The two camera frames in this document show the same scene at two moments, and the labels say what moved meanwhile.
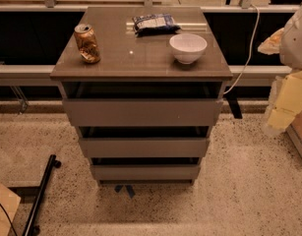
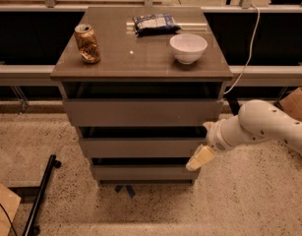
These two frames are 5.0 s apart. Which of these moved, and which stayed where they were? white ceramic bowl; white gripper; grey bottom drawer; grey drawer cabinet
Moved: white gripper
Stayed: white ceramic bowl; grey drawer cabinet; grey bottom drawer
